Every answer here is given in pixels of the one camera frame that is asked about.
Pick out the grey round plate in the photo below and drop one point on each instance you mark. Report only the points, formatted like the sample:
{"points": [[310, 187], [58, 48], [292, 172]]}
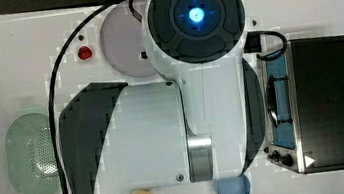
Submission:
{"points": [[122, 43]]}

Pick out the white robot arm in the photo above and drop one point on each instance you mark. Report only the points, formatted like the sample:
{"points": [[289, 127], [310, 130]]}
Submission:
{"points": [[199, 122]]}

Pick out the red toy strawberry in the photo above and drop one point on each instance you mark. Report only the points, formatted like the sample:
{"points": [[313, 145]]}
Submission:
{"points": [[84, 53]]}

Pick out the green oval strainer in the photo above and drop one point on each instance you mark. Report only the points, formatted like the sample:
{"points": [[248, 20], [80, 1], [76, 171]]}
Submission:
{"points": [[31, 163]]}

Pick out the blue small bowl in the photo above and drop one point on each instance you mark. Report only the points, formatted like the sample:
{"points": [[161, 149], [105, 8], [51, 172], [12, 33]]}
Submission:
{"points": [[237, 185]]}

